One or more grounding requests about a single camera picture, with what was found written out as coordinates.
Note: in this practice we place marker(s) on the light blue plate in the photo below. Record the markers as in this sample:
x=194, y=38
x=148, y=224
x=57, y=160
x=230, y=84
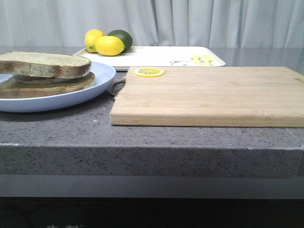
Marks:
x=104, y=75

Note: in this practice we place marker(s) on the bread slice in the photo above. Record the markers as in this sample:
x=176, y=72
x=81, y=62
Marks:
x=37, y=64
x=11, y=89

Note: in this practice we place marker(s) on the fried egg toy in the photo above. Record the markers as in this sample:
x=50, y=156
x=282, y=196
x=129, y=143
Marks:
x=23, y=79

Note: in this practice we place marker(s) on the white tray with bear print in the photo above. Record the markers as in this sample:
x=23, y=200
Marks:
x=151, y=56

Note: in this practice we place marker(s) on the lemon slice toy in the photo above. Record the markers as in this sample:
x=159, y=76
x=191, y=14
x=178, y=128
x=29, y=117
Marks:
x=149, y=72

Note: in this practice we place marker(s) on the yellow plastic fork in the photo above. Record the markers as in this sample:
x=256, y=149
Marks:
x=196, y=59

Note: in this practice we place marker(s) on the yellow plastic knife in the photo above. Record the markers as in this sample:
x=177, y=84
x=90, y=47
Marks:
x=207, y=60

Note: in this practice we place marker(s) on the front yellow lemon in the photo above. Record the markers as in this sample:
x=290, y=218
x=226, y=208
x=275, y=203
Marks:
x=109, y=45

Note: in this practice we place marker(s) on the yellow lemon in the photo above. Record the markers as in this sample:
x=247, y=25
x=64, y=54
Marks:
x=90, y=37
x=109, y=45

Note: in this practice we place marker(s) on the green lime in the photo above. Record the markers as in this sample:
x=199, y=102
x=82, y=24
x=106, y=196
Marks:
x=124, y=36

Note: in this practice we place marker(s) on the rear yellow lemon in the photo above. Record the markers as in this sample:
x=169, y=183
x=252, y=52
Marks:
x=90, y=37

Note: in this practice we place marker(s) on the wooden cutting board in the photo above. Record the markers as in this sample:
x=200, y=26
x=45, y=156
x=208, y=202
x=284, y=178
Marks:
x=212, y=97

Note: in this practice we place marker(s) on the grey curtain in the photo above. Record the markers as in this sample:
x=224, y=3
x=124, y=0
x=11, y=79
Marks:
x=207, y=23

